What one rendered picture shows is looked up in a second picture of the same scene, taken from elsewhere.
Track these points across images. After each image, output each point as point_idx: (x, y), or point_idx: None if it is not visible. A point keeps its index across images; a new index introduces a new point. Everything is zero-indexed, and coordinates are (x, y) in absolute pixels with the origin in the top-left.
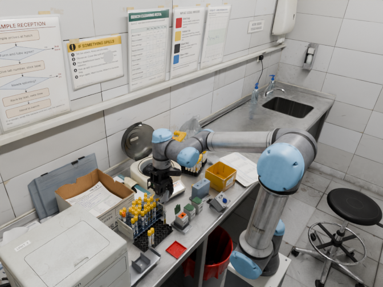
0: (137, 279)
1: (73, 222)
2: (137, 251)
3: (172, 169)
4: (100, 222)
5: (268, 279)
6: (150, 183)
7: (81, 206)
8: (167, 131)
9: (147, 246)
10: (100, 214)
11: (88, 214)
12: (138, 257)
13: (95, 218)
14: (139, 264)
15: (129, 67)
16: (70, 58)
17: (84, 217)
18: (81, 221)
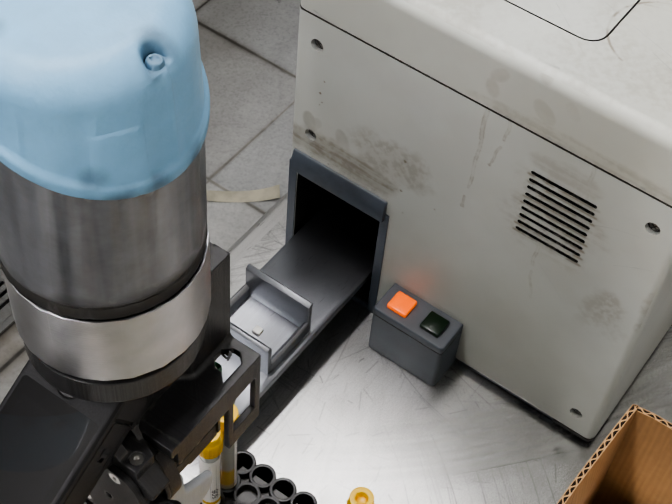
0: (267, 264)
1: (635, 28)
2: (302, 480)
3: (8, 459)
4: (488, 30)
5: None
6: (231, 418)
7: (664, 137)
8: (5, 0)
9: (242, 473)
10: (594, 459)
11: (584, 78)
12: (291, 443)
13: (529, 55)
14: (266, 335)
15: None
16: None
17: (600, 60)
18: (598, 38)
